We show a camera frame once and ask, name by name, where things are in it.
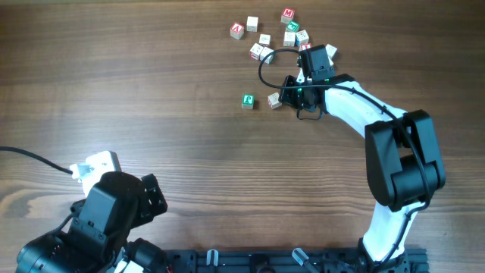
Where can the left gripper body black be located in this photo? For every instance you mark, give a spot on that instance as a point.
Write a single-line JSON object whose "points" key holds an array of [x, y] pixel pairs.
{"points": [[154, 199]]}

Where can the red letter A block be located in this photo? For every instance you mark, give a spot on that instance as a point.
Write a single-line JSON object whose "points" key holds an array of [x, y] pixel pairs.
{"points": [[237, 31]]}

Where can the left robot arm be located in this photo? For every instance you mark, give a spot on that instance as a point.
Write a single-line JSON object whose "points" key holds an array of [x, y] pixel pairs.
{"points": [[92, 235]]}

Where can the red letter I block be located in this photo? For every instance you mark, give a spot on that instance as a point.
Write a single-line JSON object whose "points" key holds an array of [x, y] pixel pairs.
{"points": [[305, 46]]}

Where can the white picture block centre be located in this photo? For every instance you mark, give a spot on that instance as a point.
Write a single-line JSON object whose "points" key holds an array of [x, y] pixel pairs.
{"points": [[289, 39]]}

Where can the plain block upper right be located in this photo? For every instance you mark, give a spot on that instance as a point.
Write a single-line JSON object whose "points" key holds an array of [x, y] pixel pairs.
{"points": [[331, 50]]}

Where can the blue edged block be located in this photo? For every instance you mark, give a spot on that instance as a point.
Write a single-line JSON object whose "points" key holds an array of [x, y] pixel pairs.
{"points": [[302, 37]]}

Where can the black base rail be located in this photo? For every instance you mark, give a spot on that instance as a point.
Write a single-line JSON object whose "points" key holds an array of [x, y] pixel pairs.
{"points": [[327, 260]]}

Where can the white block beside red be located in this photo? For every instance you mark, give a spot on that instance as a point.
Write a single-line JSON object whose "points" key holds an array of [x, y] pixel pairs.
{"points": [[267, 55]]}

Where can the red edged picture block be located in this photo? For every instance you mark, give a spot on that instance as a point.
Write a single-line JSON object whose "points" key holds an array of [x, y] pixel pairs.
{"points": [[255, 51]]}

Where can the green picture block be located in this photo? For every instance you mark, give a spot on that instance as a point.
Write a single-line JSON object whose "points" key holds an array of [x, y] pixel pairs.
{"points": [[292, 26]]}

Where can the small white picture block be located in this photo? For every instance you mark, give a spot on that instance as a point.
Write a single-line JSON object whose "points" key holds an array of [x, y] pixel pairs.
{"points": [[264, 40]]}

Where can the red letter M block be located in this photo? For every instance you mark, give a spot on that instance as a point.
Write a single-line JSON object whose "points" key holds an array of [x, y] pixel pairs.
{"points": [[287, 15]]}

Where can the plain wooden block top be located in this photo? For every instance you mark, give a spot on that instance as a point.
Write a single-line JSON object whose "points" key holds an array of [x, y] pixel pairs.
{"points": [[252, 24]]}

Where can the green letter block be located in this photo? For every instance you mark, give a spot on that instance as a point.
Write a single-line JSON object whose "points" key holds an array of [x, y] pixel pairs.
{"points": [[248, 101]]}

